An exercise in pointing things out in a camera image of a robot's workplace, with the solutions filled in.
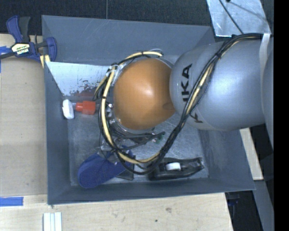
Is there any black tool with white roller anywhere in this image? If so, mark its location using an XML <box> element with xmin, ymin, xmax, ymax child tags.
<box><xmin>147</xmin><ymin>157</ymin><xmax>205</xmax><ymax>181</ymax></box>

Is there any blue rounded plastic object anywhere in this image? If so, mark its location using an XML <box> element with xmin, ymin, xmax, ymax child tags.
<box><xmin>77</xmin><ymin>150</ymin><xmax>136</xmax><ymax>189</ymax></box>

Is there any white and orange spray bottle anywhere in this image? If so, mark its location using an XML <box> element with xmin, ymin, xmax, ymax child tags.
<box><xmin>62</xmin><ymin>99</ymin><xmax>97</xmax><ymax>120</ymax></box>

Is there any grey metal bin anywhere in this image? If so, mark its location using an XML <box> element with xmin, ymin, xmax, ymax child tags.
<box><xmin>41</xmin><ymin>14</ymin><xmax>256</xmax><ymax>205</ymax></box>

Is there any pale flat board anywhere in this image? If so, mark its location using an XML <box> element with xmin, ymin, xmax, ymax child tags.
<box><xmin>0</xmin><ymin>58</ymin><xmax>49</xmax><ymax>197</ymax></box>

